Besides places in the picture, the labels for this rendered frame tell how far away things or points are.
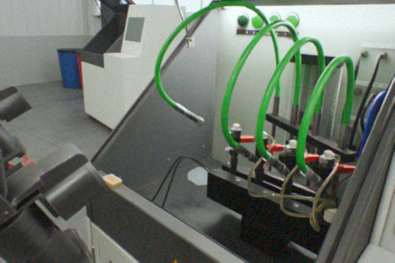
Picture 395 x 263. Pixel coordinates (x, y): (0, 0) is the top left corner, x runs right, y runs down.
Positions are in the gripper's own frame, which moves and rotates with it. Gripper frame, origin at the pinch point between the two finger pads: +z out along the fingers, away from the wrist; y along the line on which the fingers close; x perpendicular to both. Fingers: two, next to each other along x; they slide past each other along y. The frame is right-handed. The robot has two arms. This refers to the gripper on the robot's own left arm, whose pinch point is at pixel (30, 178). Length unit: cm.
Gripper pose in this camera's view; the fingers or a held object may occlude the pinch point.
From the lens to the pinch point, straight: 86.3
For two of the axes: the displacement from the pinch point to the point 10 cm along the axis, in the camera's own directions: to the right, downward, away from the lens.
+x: -7.2, 5.7, -4.0
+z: 3.3, 7.8, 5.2
